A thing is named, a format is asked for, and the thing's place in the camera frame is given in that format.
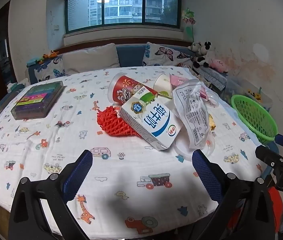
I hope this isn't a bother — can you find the green plastic basket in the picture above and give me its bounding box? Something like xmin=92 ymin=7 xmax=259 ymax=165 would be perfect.
xmin=231 ymin=94 xmax=279 ymax=145

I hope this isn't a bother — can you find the clear printed plastic bag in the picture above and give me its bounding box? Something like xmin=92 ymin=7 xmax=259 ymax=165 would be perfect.
xmin=172 ymin=79 xmax=211 ymax=148

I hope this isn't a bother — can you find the paper pinwheel decoration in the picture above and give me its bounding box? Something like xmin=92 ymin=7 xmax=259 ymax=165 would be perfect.
xmin=182 ymin=7 xmax=196 ymax=42

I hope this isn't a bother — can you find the clear plastic lid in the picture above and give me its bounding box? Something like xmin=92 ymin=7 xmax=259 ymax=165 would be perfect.
xmin=174 ymin=132 xmax=217 ymax=162

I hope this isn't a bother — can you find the large butterfly print pillow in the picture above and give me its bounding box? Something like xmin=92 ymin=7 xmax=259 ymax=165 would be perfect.
xmin=142 ymin=42 xmax=194 ymax=68

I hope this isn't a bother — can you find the red foam fruit net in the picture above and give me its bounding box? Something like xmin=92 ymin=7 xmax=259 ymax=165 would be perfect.
xmin=96 ymin=106 xmax=142 ymax=138

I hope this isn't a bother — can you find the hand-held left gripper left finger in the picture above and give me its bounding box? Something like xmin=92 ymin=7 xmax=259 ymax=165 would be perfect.
xmin=8 ymin=149 xmax=93 ymax=240

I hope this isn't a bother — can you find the blue sofa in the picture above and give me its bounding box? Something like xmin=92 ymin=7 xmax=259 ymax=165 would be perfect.
xmin=26 ymin=44 xmax=228 ymax=84

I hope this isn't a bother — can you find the red printed paper cup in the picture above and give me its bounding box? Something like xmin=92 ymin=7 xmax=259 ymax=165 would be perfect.
xmin=108 ymin=72 xmax=158 ymax=104

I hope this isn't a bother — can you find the clear plastic storage box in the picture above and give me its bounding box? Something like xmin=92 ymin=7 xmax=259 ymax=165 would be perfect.
xmin=225 ymin=76 xmax=273 ymax=110

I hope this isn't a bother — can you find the printed white tablecloth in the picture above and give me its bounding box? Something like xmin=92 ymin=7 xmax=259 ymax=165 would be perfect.
xmin=0 ymin=66 xmax=269 ymax=235

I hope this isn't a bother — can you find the small butterfly print pillow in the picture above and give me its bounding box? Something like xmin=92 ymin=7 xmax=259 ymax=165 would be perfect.
xmin=30 ymin=55 xmax=65 ymax=83

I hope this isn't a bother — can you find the yellow wrapper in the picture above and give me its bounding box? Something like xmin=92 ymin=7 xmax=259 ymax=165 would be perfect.
xmin=208 ymin=114 xmax=217 ymax=132

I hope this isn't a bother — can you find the tissue box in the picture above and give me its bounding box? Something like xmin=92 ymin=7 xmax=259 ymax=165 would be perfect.
xmin=6 ymin=79 xmax=29 ymax=93

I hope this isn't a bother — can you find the orange toy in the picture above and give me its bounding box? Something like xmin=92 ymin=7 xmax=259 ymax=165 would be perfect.
xmin=43 ymin=50 xmax=60 ymax=59

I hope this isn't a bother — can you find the beige pillow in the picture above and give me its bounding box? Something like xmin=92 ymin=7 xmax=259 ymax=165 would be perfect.
xmin=62 ymin=43 xmax=121 ymax=75

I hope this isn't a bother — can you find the red plastic object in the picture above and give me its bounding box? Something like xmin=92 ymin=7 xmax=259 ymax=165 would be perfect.
xmin=268 ymin=186 xmax=283 ymax=233

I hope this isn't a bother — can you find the teal toy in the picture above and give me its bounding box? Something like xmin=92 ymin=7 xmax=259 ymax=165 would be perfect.
xmin=27 ymin=57 xmax=44 ymax=67

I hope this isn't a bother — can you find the black eared white plush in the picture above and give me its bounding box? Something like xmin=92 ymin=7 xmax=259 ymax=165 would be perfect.
xmin=194 ymin=41 xmax=213 ymax=68

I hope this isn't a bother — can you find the black white cow plush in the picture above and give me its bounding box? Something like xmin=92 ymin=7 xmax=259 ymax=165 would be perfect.
xmin=188 ymin=42 xmax=202 ymax=55

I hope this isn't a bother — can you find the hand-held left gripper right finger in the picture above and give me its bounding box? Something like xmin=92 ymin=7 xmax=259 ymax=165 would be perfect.
xmin=192 ymin=149 xmax=276 ymax=240

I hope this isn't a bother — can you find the clear box of coloured blocks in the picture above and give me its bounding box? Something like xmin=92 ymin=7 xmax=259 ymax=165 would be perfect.
xmin=11 ymin=81 xmax=65 ymax=120

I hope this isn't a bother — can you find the pink wrapper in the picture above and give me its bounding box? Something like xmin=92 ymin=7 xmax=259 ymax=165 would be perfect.
xmin=169 ymin=73 xmax=192 ymax=88

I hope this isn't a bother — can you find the white blue milk carton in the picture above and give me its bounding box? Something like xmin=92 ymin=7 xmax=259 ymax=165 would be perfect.
xmin=118 ymin=87 xmax=182 ymax=152

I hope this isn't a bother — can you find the clear plastic cup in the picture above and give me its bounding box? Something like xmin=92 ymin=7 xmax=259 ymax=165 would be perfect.
xmin=202 ymin=89 xmax=222 ymax=108

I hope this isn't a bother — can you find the yellow toy car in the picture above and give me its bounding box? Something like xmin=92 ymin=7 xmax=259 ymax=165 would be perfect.
xmin=248 ymin=89 xmax=262 ymax=100

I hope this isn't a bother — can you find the white paper cup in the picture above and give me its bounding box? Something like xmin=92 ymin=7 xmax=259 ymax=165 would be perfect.
xmin=153 ymin=73 xmax=174 ymax=98

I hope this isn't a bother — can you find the green framed window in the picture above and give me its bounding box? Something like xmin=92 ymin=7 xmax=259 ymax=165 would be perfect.
xmin=65 ymin=0 xmax=182 ymax=33

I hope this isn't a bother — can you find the pink plush toy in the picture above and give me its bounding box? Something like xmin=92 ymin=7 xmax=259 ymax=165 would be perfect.
xmin=209 ymin=59 xmax=228 ymax=73

